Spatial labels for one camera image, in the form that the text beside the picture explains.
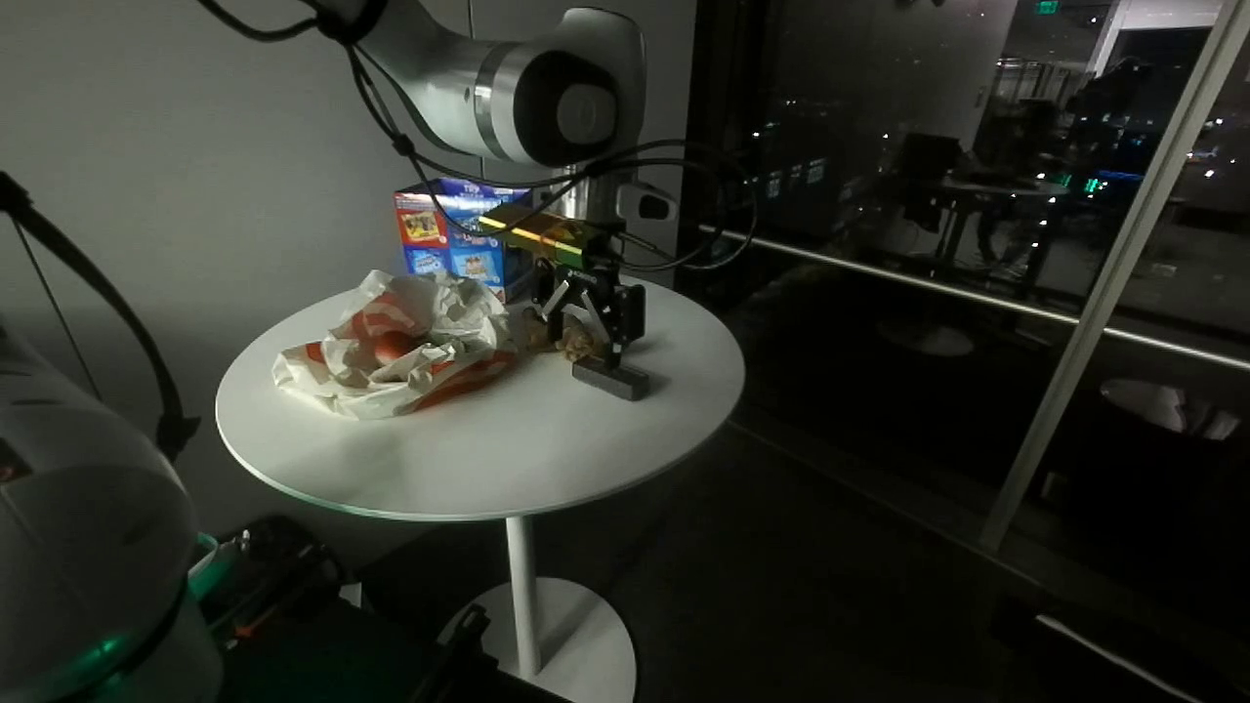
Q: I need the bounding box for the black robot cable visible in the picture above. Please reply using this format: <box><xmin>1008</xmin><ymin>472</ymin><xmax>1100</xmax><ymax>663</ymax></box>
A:
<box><xmin>191</xmin><ymin>0</ymin><xmax>765</xmax><ymax>278</ymax></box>

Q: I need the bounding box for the white orange plastic carrier bag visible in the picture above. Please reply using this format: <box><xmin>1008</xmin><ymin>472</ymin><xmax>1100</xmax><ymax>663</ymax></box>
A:
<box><xmin>275</xmin><ymin>274</ymin><xmax>546</xmax><ymax>424</ymax></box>

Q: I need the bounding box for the brown toy horse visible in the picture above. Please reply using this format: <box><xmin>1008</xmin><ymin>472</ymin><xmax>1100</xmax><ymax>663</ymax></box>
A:
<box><xmin>567</xmin><ymin>330</ymin><xmax>610</xmax><ymax>366</ymax></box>

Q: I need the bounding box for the blue snack pack box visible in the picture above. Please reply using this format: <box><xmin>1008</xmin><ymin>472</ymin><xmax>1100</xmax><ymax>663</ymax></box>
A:
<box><xmin>395</xmin><ymin>179</ymin><xmax>529</xmax><ymax>295</ymax></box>

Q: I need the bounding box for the grey rectangular block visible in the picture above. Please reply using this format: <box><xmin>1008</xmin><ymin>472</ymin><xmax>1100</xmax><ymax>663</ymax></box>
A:
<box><xmin>575</xmin><ymin>362</ymin><xmax>649</xmax><ymax>404</ymax></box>

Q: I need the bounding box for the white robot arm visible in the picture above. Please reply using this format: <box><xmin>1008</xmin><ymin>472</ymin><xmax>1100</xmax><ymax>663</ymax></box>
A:
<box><xmin>310</xmin><ymin>0</ymin><xmax>645</xmax><ymax>373</ymax></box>

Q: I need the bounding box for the white round table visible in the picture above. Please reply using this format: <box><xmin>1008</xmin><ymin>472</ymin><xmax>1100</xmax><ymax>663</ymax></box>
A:
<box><xmin>217</xmin><ymin>284</ymin><xmax>747</xmax><ymax>703</ymax></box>

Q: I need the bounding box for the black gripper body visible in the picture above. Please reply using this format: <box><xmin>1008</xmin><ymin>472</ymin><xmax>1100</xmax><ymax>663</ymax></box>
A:
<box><xmin>544</xmin><ymin>263</ymin><xmax>645</xmax><ymax>343</ymax></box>

